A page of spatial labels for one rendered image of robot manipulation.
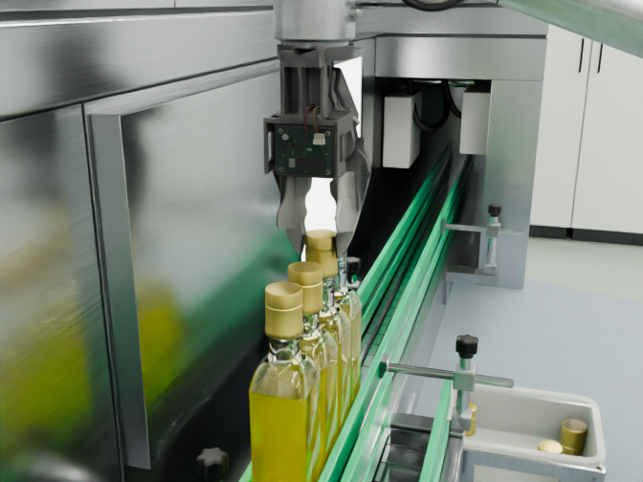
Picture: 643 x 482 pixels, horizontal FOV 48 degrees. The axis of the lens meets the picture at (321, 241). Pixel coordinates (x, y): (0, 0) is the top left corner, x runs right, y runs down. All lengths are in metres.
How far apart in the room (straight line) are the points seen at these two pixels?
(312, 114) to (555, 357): 0.94
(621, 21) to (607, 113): 3.72
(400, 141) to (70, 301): 1.33
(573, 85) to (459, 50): 2.80
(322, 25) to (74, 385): 0.38
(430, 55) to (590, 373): 0.76
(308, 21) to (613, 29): 0.30
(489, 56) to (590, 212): 3.00
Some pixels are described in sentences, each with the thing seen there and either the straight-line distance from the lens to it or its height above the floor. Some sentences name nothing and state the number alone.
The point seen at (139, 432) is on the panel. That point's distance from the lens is 0.73.
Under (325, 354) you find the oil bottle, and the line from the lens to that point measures 0.71.
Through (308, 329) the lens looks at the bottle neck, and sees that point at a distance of 0.71.
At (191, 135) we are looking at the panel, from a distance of 0.73.
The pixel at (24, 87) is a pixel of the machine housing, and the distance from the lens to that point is 0.53.
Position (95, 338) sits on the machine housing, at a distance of 0.67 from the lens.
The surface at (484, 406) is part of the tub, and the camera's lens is 1.18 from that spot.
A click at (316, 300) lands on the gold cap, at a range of 0.70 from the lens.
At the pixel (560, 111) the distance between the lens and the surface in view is 4.46.
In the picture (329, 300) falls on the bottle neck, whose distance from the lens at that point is 0.76.
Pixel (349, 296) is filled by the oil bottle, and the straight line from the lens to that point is 0.82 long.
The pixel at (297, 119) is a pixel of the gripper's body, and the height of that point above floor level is 1.31.
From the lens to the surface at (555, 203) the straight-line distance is 4.57.
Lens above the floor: 1.41
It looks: 19 degrees down
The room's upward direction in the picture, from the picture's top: straight up
